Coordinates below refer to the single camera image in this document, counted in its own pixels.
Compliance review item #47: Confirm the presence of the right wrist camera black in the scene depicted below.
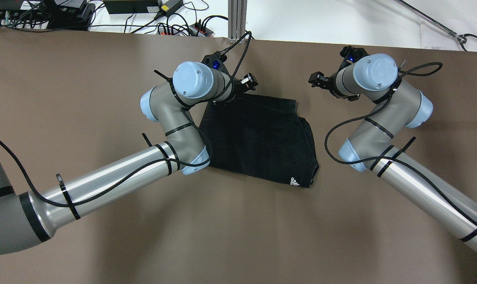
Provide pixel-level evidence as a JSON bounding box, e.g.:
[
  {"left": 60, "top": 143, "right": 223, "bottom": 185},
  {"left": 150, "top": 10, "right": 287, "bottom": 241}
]
[{"left": 339, "top": 45, "right": 369, "bottom": 64}]

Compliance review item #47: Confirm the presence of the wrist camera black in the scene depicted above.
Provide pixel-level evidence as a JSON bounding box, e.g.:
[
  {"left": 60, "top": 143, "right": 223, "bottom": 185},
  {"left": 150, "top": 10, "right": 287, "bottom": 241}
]
[
  {"left": 201, "top": 51, "right": 229, "bottom": 75},
  {"left": 339, "top": 45, "right": 369, "bottom": 64}
]

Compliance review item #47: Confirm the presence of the orange black power strip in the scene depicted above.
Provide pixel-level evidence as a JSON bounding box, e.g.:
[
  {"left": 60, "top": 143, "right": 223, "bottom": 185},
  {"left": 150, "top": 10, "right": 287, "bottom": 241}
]
[{"left": 189, "top": 21, "right": 214, "bottom": 37}]

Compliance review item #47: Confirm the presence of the black power adapter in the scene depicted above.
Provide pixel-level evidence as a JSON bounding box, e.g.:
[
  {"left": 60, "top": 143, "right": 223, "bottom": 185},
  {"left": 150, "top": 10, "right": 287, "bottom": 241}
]
[{"left": 153, "top": 0, "right": 183, "bottom": 20}]

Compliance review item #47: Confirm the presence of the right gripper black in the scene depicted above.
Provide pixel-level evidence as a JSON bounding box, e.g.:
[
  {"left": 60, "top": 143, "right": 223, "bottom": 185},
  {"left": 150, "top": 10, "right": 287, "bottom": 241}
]
[{"left": 308, "top": 72, "right": 346, "bottom": 99}]

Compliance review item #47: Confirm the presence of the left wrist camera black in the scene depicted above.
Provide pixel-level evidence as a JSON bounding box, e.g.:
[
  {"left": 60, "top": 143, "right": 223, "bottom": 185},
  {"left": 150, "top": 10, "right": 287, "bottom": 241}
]
[{"left": 201, "top": 51, "right": 229, "bottom": 75}]

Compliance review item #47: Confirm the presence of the black graphic t-shirt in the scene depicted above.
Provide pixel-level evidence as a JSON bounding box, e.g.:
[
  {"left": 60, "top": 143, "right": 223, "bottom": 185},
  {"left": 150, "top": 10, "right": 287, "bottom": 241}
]
[{"left": 199, "top": 93, "right": 319, "bottom": 188}]

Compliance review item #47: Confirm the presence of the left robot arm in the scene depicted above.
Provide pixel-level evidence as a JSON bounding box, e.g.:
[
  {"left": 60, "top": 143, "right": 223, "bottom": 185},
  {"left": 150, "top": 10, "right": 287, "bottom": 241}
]
[{"left": 0, "top": 62, "right": 258, "bottom": 255}]

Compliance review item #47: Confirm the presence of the metal grabber rod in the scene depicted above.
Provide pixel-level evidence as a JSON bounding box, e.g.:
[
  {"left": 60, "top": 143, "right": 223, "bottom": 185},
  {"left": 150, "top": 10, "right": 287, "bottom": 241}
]
[{"left": 395, "top": 0, "right": 477, "bottom": 51}]

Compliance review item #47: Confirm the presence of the aluminium frame post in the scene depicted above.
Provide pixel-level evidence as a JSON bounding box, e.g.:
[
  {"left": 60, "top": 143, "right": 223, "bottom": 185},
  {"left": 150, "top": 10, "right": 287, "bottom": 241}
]
[{"left": 227, "top": 0, "right": 248, "bottom": 43}]

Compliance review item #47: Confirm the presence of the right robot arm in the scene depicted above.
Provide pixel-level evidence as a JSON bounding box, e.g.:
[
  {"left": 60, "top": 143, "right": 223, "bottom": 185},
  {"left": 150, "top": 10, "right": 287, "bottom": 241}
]
[{"left": 307, "top": 52, "right": 477, "bottom": 253}]

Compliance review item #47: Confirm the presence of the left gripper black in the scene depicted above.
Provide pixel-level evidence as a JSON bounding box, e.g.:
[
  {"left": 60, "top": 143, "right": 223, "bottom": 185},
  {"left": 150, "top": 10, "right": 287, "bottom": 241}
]
[{"left": 221, "top": 73, "right": 258, "bottom": 104}]

